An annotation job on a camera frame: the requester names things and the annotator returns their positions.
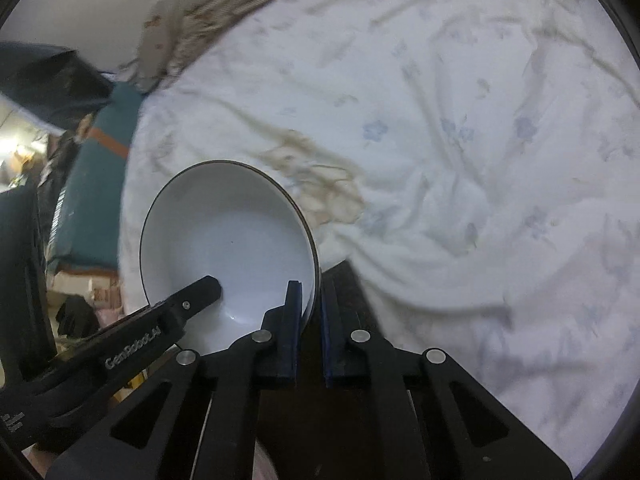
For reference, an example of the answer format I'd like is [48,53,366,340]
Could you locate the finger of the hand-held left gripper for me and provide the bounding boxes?
[50,275,223,411]

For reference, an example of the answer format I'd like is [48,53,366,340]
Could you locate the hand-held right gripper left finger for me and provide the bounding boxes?
[47,280,306,480]

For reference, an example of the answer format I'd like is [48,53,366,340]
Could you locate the beige floral quilt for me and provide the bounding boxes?
[117,0,301,93]

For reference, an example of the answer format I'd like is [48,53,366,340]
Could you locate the white bed sheet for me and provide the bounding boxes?
[117,0,640,480]

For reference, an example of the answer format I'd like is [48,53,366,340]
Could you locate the teal box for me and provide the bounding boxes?
[50,82,146,273]

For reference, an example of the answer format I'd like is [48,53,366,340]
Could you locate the dark bag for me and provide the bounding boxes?
[0,42,113,136]

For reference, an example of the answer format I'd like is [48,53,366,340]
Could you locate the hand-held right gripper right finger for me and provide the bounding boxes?
[320,277,573,480]

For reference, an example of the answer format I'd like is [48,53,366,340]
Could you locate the white ceramic bowl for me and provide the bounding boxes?
[139,160,322,358]

